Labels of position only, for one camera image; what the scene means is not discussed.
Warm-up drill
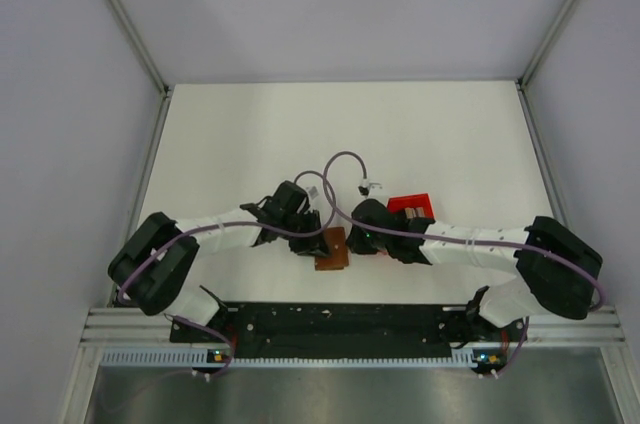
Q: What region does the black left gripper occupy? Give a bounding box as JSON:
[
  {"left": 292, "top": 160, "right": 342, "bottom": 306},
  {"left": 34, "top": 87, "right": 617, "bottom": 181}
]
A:
[{"left": 280, "top": 208, "right": 330, "bottom": 258}]

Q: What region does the brown leather card holder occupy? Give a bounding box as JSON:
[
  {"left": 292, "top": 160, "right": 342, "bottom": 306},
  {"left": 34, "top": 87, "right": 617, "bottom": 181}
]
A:
[{"left": 314, "top": 227, "right": 350, "bottom": 272}]

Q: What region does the red plastic bin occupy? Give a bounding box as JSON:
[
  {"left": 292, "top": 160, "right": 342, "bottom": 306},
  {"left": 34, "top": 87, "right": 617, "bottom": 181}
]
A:
[{"left": 387, "top": 193, "right": 435, "bottom": 219}]

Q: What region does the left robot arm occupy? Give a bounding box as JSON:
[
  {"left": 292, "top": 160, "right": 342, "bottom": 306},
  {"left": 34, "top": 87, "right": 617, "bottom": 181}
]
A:
[{"left": 107, "top": 181, "right": 330, "bottom": 341}]

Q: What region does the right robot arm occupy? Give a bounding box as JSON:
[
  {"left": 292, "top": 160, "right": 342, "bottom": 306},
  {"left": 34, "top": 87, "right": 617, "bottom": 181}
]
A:
[{"left": 347, "top": 199, "right": 603, "bottom": 340}]

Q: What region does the stack of credit cards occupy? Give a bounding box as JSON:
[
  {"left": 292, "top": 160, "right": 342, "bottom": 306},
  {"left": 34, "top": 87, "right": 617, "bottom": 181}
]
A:
[{"left": 404, "top": 207, "right": 426, "bottom": 219}]

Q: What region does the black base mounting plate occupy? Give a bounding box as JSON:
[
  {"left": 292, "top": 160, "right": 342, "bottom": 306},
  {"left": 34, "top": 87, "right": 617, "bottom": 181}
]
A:
[{"left": 168, "top": 301, "right": 526, "bottom": 359}]

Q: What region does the steel sheet panel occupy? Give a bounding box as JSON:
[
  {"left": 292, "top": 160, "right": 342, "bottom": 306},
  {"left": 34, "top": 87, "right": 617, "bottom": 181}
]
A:
[{"left": 86, "top": 349, "right": 623, "bottom": 423}]

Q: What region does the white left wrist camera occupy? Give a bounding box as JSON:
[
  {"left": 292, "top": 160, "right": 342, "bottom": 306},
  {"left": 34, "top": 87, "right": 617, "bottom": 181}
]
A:
[{"left": 305, "top": 186, "right": 319, "bottom": 200}]

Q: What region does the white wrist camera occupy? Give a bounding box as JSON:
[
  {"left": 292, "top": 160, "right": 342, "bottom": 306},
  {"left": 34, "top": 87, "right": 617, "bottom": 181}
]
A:
[
  {"left": 305, "top": 186, "right": 319, "bottom": 200},
  {"left": 358, "top": 179, "right": 390, "bottom": 205}
]

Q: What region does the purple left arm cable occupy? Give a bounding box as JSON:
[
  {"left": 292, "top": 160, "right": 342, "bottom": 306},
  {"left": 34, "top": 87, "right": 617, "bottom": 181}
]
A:
[{"left": 117, "top": 171, "right": 337, "bottom": 380}]

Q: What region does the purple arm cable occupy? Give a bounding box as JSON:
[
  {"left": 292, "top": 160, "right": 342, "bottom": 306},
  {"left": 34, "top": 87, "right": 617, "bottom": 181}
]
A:
[
  {"left": 323, "top": 152, "right": 609, "bottom": 380},
  {"left": 117, "top": 171, "right": 337, "bottom": 380}
]

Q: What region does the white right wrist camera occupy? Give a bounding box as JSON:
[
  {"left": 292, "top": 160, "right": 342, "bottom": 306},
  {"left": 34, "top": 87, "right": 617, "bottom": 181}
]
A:
[{"left": 358, "top": 179, "right": 390, "bottom": 205}]

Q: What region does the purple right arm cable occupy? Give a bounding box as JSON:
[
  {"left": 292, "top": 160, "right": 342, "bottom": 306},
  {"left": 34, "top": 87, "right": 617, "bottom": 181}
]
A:
[{"left": 323, "top": 152, "right": 609, "bottom": 380}]

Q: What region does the grey slotted cable duct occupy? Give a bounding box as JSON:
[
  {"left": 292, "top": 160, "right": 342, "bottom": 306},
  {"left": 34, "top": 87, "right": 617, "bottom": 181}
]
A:
[{"left": 99, "top": 346, "right": 506, "bottom": 370}]

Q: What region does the aluminium frame rail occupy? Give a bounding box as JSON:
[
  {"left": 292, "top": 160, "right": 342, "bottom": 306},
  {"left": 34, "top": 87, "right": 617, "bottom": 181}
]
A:
[{"left": 74, "top": 0, "right": 174, "bottom": 95}]

